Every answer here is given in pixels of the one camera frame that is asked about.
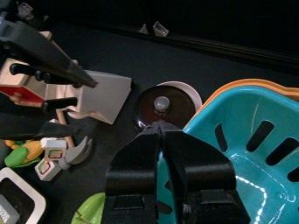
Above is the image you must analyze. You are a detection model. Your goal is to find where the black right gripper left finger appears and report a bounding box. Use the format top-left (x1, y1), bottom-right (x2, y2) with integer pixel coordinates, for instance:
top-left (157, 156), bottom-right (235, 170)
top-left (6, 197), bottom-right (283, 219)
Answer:
top-left (101, 120), bottom-right (162, 224)

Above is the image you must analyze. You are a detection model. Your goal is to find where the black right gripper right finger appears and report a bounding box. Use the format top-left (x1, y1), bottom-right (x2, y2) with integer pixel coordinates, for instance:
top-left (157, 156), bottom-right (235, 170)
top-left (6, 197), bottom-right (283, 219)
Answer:
top-left (160, 121), bottom-right (251, 224)

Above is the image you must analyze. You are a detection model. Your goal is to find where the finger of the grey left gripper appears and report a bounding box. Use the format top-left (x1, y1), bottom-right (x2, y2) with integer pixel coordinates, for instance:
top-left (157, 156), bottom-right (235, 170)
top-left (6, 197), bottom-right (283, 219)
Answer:
top-left (0, 19), bottom-right (98, 89)
top-left (0, 95), bottom-right (80, 142)

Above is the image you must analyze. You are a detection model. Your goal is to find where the white toy sushi piece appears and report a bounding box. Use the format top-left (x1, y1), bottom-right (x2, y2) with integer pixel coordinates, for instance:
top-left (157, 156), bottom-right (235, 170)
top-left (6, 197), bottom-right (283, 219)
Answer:
top-left (33, 158), bottom-right (62, 182)
top-left (40, 136), bottom-right (69, 162)

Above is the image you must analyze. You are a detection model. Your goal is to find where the yellow toy corn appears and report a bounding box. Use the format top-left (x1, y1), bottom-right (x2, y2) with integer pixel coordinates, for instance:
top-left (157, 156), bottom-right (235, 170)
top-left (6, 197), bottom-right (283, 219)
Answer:
top-left (4, 139), bottom-right (45, 165)

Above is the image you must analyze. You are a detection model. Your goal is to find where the teal plastic basket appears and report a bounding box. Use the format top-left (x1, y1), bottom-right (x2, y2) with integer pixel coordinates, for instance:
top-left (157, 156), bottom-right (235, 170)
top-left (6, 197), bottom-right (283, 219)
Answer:
top-left (154, 85), bottom-right (299, 224)

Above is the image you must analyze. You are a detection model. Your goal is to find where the light green toy vegetable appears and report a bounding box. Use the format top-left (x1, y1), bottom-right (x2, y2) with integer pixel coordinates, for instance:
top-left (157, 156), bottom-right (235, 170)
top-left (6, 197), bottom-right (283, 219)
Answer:
top-left (69, 192), bottom-right (108, 224)

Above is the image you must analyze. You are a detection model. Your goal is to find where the white toy knife block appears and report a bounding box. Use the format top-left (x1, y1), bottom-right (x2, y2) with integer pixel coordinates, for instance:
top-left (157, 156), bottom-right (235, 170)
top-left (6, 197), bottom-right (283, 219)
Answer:
top-left (0, 31), bottom-right (133, 125)

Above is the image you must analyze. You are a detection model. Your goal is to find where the dark pot lid with knob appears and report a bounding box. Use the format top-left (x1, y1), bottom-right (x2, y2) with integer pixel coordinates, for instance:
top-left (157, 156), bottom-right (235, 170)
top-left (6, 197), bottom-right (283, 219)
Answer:
top-left (132, 80), bottom-right (204, 133)

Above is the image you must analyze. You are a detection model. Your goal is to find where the white framed black tray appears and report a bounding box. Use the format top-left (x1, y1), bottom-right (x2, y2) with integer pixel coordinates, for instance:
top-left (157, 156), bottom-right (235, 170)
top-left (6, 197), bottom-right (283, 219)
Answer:
top-left (0, 166), bottom-right (48, 224)

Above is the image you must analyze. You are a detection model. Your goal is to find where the orange plastic basket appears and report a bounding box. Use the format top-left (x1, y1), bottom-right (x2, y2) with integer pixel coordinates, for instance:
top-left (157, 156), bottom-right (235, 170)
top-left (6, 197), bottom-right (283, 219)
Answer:
top-left (181, 78), bottom-right (299, 130)

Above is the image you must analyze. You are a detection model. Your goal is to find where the black toy knife handle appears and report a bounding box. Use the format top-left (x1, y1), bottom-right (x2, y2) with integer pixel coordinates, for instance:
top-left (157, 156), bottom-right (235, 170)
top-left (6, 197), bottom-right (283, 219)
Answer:
top-left (8, 63), bottom-right (40, 77)
top-left (33, 70), bottom-right (84, 89)
top-left (41, 96), bottom-right (80, 115)

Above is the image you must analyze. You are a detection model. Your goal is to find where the metal frame bracket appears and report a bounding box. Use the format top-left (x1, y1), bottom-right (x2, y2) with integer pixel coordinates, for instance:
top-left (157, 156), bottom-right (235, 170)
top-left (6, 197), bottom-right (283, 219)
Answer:
top-left (137, 20), bottom-right (170, 38)
top-left (16, 1), bottom-right (34, 18)

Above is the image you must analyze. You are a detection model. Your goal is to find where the toy hammer with wooden handle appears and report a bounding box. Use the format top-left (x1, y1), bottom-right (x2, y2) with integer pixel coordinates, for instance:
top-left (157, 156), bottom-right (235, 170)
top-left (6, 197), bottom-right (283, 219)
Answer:
top-left (54, 108), bottom-right (94, 171)

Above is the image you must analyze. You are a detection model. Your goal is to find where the black frame rail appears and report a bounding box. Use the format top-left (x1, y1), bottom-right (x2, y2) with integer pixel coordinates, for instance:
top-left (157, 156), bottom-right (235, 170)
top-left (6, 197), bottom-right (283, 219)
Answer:
top-left (50, 17), bottom-right (299, 67)

